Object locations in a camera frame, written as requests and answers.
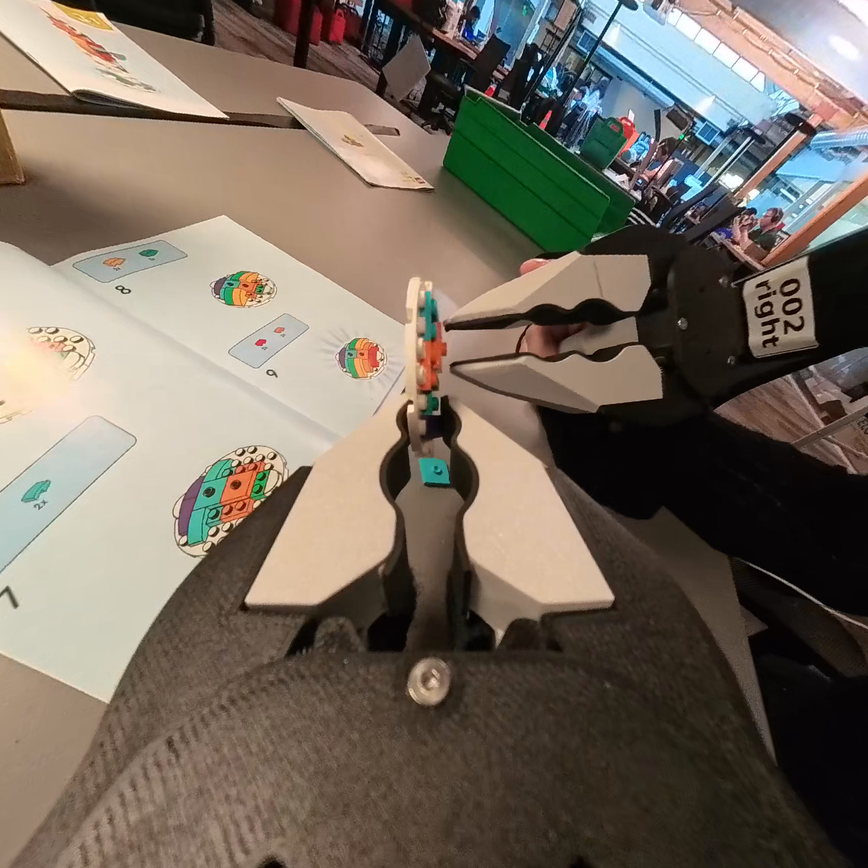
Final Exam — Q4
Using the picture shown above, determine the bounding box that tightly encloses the small folded white booklet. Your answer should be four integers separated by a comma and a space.
277, 97, 435, 191

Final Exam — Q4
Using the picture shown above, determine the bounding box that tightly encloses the round white lego plate assembly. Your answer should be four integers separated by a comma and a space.
405, 274, 454, 470

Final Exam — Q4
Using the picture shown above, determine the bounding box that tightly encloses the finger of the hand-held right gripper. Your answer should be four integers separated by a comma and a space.
449, 335, 665, 416
443, 251, 657, 333

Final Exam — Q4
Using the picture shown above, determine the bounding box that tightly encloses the green plastic bin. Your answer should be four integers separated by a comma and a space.
443, 88, 635, 252

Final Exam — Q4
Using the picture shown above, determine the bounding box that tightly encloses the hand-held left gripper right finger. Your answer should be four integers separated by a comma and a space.
441, 399, 617, 646

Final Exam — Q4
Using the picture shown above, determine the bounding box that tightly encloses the open light blue instruction booklet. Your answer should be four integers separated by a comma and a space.
0, 216, 408, 703

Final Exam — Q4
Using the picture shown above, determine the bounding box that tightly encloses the small green bin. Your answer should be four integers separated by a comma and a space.
582, 115, 642, 167

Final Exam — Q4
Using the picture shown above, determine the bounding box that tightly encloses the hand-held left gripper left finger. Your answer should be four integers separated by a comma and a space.
243, 399, 415, 621

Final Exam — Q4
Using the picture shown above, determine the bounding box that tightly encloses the person's right hand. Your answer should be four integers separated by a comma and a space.
517, 255, 591, 360

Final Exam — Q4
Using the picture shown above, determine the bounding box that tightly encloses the person's right forearm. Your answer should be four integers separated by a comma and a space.
539, 380, 868, 598

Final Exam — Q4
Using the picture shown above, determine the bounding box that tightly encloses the closed booklet with red picture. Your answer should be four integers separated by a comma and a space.
0, 0, 228, 119

